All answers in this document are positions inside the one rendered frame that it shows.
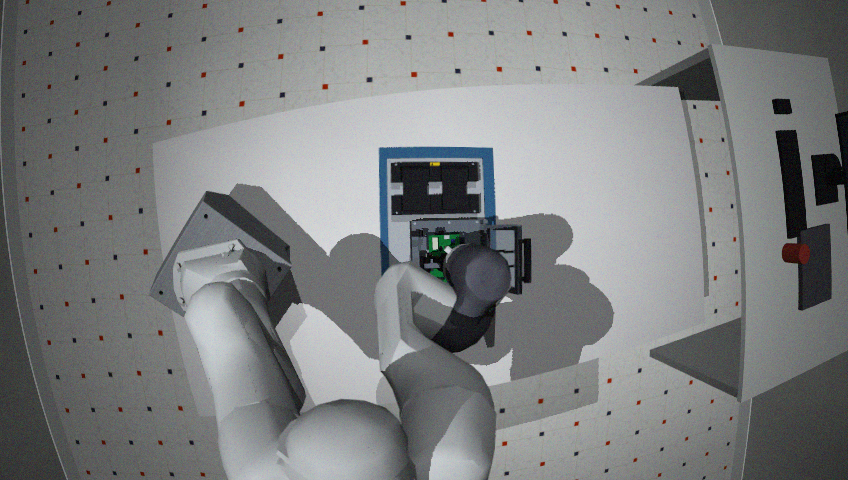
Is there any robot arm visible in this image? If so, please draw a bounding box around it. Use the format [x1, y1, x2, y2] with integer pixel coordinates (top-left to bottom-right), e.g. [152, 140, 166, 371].
[173, 239, 512, 480]

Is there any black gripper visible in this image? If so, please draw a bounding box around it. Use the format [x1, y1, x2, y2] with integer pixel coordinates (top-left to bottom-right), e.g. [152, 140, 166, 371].
[419, 252, 447, 273]

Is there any green circuit board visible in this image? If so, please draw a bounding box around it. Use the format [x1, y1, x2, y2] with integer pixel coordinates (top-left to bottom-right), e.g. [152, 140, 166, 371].
[428, 234, 460, 282]

